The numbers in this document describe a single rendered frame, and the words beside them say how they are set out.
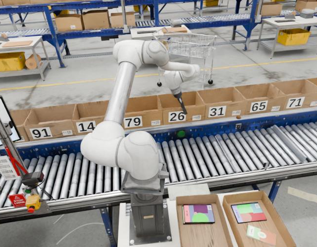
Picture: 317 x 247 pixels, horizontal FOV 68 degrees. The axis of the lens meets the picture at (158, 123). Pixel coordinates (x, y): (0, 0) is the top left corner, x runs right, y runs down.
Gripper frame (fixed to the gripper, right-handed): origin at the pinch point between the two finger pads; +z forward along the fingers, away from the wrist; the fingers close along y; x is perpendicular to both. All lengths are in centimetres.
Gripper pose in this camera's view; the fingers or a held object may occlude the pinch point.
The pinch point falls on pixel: (184, 110)
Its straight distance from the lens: 213.9
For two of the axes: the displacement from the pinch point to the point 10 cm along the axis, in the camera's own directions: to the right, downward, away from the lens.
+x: 9.1, -3.9, -1.0
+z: 3.7, 7.2, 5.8
